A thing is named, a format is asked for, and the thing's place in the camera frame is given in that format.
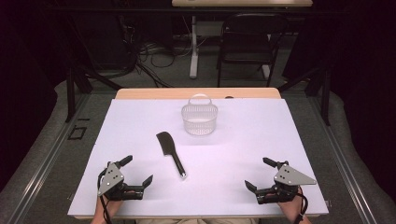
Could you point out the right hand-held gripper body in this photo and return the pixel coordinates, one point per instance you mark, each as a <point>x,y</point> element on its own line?
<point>288,179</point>

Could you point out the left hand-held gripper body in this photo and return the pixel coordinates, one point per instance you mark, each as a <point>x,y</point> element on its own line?
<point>116,189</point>

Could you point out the black kitchen knife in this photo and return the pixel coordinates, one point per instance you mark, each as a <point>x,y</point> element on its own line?
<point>167,143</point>

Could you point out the white plastic basket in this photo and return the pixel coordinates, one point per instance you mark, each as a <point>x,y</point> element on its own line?
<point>200,122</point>

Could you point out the person's left hand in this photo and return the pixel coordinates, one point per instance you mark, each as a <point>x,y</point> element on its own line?
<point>109,207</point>

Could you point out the person's right hand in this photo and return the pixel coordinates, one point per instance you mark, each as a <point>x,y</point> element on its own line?
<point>294,207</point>

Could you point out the white table mat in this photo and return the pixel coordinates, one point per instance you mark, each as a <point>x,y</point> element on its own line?
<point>224,174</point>

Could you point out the black metal stand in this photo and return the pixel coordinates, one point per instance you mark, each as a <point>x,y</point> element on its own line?
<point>325,96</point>
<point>71,93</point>

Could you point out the black folding chair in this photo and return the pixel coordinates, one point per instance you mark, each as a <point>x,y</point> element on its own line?
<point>249,43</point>

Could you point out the white-legged wooden desk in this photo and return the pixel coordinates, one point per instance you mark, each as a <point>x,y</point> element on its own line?
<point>194,56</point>

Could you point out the aluminium floor rail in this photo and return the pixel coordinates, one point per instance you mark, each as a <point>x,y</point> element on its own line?
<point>46,161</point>
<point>345,168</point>

